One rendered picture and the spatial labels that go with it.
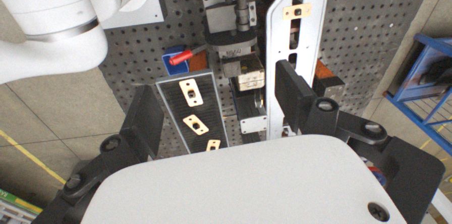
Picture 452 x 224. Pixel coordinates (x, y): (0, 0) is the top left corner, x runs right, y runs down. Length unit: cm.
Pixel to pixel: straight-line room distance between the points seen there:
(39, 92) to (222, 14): 224
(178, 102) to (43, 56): 28
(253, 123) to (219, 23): 38
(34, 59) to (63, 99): 204
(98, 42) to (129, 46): 55
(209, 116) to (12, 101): 239
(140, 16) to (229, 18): 46
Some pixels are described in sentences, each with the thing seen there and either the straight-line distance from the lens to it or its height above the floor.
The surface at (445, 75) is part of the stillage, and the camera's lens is 281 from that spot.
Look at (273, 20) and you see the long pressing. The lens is 61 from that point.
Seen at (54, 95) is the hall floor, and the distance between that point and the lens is 243.
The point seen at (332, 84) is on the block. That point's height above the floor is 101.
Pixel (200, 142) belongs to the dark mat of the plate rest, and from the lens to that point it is 64.
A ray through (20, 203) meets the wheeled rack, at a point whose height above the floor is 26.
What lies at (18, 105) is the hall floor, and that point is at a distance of 275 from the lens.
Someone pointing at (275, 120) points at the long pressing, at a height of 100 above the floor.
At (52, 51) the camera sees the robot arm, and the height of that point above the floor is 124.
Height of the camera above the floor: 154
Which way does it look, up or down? 50 degrees down
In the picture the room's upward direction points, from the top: 170 degrees clockwise
